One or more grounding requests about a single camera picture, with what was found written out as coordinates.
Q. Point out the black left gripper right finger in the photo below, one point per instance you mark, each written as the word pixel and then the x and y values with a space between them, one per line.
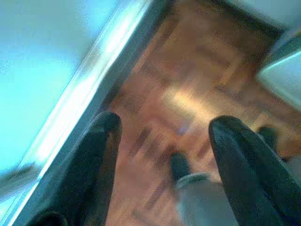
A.
pixel 249 176

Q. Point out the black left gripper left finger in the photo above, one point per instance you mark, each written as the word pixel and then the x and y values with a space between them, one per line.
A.
pixel 89 169

